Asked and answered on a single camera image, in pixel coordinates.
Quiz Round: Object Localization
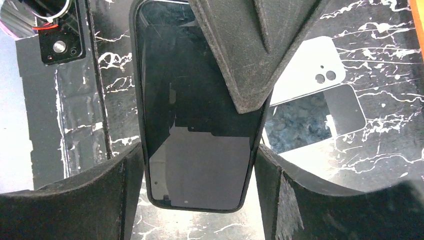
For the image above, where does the orange wooden shelf rack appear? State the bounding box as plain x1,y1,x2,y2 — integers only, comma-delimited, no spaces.
408,0,424,57

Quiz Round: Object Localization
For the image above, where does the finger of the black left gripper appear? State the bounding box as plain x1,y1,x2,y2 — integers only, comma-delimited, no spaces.
189,0,329,114

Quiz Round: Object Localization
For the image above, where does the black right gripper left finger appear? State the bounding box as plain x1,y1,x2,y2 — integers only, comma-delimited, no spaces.
0,143,144,240

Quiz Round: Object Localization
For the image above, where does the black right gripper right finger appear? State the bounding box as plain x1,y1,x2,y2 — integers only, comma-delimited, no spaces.
254,145,424,240

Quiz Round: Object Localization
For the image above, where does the light blue phone case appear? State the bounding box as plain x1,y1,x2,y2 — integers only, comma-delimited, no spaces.
270,36,346,106

